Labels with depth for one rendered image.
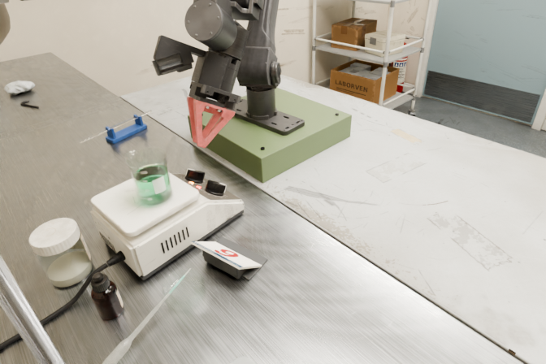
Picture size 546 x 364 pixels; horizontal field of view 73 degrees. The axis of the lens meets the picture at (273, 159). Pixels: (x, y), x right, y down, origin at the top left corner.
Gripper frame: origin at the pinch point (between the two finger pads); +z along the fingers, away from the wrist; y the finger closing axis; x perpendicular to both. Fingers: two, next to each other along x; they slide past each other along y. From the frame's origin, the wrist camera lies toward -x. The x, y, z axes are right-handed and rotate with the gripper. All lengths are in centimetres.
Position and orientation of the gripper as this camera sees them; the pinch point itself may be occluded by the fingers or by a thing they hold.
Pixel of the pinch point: (200, 140)
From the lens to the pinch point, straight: 63.6
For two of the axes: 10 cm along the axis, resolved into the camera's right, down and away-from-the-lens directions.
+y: 3.8, 2.4, -8.9
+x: 8.8, 2.2, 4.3
